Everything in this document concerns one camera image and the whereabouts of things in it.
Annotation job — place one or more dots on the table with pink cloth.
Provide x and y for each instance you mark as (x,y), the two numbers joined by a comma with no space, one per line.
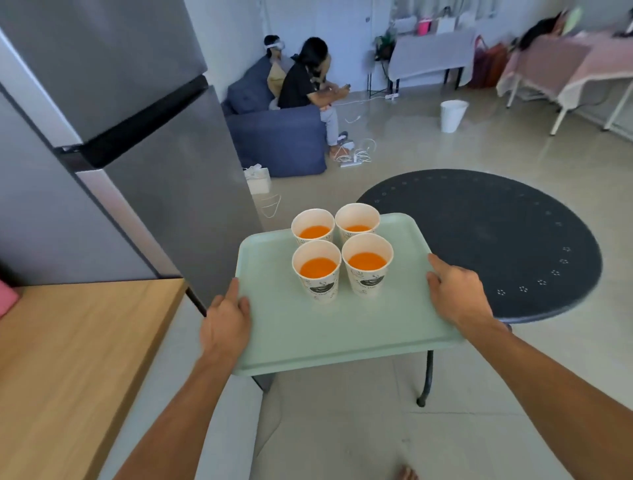
(559,64)

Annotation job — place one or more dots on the white headset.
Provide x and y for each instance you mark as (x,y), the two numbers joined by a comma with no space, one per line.
(276,45)

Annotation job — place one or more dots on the blue sofa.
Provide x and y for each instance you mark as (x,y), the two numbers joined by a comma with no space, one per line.
(277,143)

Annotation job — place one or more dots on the person's foot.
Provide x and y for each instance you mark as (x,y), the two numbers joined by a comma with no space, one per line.
(406,474)

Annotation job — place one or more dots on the white waste bin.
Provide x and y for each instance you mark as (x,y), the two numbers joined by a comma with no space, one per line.
(453,116)

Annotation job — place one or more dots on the dark grey round table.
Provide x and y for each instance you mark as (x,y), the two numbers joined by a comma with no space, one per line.
(494,222)

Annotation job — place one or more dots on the grey refrigerator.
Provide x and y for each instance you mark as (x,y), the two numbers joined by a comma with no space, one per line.
(148,173)

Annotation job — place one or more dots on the white power strip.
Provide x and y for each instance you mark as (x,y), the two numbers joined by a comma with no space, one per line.
(353,162)

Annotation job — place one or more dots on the white gift bag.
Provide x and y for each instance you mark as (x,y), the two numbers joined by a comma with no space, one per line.
(445,24)

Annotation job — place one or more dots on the light green plastic tray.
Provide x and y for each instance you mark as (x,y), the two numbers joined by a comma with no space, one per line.
(306,336)

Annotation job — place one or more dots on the person's left hand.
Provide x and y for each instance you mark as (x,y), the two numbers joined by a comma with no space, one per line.
(225,331)

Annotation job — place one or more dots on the table with grey cloth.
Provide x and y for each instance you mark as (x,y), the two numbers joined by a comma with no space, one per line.
(430,52)

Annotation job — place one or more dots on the white cabinet side panel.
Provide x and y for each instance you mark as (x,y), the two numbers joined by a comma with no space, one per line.
(207,435)

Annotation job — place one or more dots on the person's right hand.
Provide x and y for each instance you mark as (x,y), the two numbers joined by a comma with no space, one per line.
(462,296)

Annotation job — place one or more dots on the white paper bag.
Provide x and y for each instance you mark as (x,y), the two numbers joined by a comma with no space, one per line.
(258,180)

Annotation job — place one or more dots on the red bag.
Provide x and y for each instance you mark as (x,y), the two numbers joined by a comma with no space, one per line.
(487,66)

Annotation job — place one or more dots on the pink cooler box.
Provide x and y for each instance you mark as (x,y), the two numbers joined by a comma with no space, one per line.
(6,299)

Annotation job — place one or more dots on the person's right forearm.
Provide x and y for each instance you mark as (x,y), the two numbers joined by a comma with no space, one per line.
(559,400)

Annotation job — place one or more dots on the green potted plant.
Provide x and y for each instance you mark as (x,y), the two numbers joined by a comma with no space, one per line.
(385,45)

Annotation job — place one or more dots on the white paper cup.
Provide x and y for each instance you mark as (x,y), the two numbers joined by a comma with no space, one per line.
(367,241)
(316,248)
(312,217)
(357,212)

